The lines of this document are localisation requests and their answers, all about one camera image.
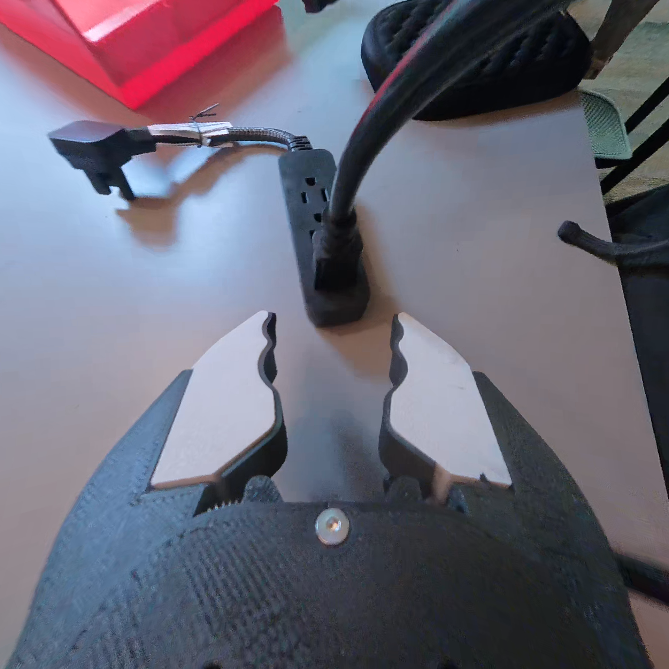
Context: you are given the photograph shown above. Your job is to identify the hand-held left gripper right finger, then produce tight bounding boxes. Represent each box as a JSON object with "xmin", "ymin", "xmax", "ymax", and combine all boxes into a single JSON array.
[{"xmin": 378, "ymin": 312, "xmax": 514, "ymax": 490}]

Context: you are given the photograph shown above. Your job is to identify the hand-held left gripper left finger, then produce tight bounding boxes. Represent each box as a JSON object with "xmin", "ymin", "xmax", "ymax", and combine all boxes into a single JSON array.
[{"xmin": 149, "ymin": 310, "xmax": 289, "ymax": 490}]

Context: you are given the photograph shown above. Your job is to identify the thick black power cord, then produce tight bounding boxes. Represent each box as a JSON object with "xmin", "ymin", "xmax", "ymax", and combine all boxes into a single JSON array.
[{"xmin": 313, "ymin": 0, "xmax": 576, "ymax": 293}]

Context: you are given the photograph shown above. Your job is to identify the mesh office chair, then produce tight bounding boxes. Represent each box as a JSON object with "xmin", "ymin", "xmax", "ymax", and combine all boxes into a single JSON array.
[{"xmin": 577, "ymin": 78, "xmax": 669, "ymax": 210}]

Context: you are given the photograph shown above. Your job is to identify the red plastic bin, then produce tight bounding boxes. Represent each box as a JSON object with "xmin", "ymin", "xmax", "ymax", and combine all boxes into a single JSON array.
[{"xmin": 0, "ymin": 0, "xmax": 281, "ymax": 112}]

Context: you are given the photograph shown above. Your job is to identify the black curved handle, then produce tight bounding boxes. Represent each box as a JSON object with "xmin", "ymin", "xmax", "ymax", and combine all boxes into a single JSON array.
[{"xmin": 557, "ymin": 221, "xmax": 669, "ymax": 271}]

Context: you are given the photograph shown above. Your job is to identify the black cable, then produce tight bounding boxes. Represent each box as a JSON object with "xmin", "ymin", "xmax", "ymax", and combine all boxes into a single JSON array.
[{"xmin": 614, "ymin": 553, "xmax": 669, "ymax": 598}]

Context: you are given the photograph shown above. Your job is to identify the braided cord with flat plug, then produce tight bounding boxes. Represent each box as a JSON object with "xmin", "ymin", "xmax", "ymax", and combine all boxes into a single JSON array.
[{"xmin": 47, "ymin": 103, "xmax": 314, "ymax": 202}]

